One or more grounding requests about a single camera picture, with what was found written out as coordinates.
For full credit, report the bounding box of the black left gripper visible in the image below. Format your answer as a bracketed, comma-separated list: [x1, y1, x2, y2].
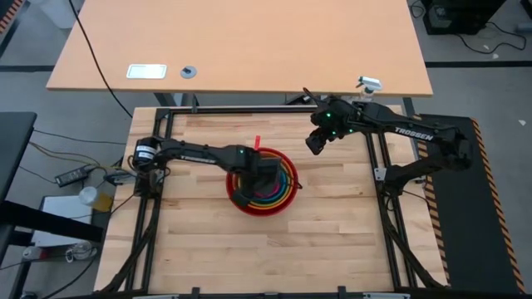
[230, 154, 284, 208]

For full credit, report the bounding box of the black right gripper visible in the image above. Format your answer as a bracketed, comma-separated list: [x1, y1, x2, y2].
[304, 123, 336, 156]

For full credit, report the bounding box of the large red bowl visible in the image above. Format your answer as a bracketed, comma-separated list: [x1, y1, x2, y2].
[225, 146, 300, 218]

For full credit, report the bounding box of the small pink bowl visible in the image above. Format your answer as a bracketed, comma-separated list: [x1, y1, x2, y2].
[254, 182, 283, 199]

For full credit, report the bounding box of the green bowl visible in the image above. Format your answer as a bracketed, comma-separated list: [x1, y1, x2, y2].
[244, 154, 291, 207]

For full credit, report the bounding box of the orange bowl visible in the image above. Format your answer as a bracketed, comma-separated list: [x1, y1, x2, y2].
[230, 150, 295, 211]

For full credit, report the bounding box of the light wooden desk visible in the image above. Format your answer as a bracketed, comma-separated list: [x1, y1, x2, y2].
[46, 0, 434, 98]

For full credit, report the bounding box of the clear plastic bottle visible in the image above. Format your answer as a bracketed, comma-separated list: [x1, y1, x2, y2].
[77, 185, 115, 213]

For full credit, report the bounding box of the white rectangular desk plate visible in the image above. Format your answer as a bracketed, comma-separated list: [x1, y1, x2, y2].
[126, 63, 168, 81]

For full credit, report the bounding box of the black power adapter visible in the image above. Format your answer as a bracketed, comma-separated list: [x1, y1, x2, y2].
[54, 164, 91, 189]

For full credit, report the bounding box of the black mat with hazard stripes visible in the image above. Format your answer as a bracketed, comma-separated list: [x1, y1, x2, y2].
[411, 113, 528, 295]

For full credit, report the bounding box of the white box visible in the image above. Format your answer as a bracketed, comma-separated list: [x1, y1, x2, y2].
[32, 194, 106, 248]

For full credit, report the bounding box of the black computer tower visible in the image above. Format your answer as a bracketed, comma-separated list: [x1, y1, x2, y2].
[421, 0, 507, 37]

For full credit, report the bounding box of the black side table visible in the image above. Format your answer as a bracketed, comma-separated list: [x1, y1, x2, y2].
[0, 111, 38, 200]

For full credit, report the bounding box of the black aluminium frame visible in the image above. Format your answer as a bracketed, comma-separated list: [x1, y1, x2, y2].
[123, 105, 449, 294]

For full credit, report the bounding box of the black cable bundle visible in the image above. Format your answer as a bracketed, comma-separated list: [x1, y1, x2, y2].
[380, 194, 444, 291]
[101, 194, 164, 293]

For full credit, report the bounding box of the coiled white cable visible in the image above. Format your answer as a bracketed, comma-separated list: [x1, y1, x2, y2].
[65, 242, 100, 263]

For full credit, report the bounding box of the long black cable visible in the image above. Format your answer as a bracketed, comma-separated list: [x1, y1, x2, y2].
[68, 0, 134, 120]

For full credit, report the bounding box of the black floor cable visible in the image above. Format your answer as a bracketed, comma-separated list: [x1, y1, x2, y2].
[456, 21, 528, 56]

